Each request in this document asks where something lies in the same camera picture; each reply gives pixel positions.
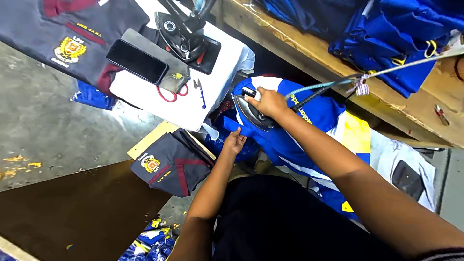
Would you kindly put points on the grey folded cloth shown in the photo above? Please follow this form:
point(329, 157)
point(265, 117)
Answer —
point(170, 60)

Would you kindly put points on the blue thread snips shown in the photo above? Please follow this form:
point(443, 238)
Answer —
point(202, 95)

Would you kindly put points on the person's left forearm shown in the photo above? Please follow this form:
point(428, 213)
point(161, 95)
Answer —
point(211, 188)

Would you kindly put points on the person's right hand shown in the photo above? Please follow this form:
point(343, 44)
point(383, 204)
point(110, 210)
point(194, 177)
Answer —
point(271, 103)

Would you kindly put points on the pile of blue garments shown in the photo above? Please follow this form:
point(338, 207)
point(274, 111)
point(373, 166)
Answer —
point(384, 40)

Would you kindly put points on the black iron rest pad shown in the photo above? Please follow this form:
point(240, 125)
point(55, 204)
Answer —
point(212, 54)

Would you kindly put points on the steam iron with white button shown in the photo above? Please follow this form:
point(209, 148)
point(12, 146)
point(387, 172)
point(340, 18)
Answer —
point(249, 112)

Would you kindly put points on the blue plastic packet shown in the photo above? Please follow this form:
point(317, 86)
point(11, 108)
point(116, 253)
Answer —
point(95, 96)

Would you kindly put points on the wooden shelf table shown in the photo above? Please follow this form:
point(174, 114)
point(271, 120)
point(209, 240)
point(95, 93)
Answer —
point(398, 105)

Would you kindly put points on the person's body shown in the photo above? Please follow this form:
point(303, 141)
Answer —
point(275, 221)

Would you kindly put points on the blue plastic bag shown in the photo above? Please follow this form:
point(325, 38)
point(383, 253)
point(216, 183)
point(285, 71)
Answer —
point(215, 147)

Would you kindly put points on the white ironing board cover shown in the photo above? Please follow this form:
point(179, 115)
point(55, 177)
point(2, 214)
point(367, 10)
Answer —
point(388, 152)

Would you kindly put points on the dark grey maroon-trimmed garment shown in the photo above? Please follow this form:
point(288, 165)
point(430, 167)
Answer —
point(32, 32)

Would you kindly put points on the black smartphone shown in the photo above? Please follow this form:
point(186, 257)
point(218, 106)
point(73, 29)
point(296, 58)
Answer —
point(137, 61)

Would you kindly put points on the person's legs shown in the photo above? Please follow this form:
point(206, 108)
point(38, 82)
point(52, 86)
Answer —
point(266, 167)

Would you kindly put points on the white table cloth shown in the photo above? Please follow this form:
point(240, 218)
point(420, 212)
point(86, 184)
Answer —
point(145, 99)

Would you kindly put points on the person's right fingers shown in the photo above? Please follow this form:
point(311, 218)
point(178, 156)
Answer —
point(261, 90)

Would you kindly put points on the person's right thumb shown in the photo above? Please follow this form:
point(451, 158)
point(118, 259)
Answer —
point(252, 101)

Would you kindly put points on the black steam iron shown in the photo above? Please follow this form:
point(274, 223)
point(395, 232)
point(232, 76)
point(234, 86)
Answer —
point(174, 32)

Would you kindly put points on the folded grey embroidered shirt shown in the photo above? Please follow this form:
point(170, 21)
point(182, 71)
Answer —
point(163, 152)

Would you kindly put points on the light wooden board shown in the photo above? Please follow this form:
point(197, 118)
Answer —
point(152, 139)

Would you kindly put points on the red and silver small tool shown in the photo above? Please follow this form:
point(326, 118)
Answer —
point(442, 115)

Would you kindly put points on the blue and white garment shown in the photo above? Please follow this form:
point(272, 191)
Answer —
point(319, 118)

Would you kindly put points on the person's right forearm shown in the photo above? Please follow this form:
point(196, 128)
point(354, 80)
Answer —
point(344, 166)

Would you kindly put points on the brown board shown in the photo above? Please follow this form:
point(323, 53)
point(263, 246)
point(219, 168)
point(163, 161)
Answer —
point(79, 206)

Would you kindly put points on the person's left hand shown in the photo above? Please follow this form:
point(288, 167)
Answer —
point(235, 143)

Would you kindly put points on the striped cloth tie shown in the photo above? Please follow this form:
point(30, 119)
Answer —
point(361, 88)

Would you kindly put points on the person's left fingers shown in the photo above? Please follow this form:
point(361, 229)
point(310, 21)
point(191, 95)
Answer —
point(239, 135)

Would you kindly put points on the pile of blue yellow packets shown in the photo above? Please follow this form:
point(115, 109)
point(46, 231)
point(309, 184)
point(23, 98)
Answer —
point(156, 243)

